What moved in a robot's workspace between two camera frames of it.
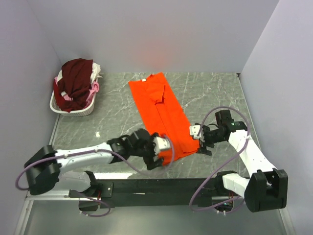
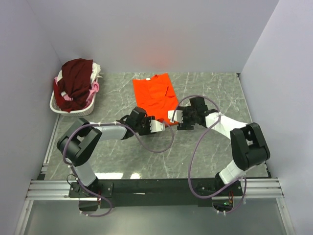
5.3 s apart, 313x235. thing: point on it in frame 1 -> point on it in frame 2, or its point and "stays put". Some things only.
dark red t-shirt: [71, 88] stays put
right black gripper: [203, 147] -> [185, 126]
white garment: [96, 70] stays put
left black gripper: [149, 160] -> [147, 119]
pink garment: [95, 89] stays put
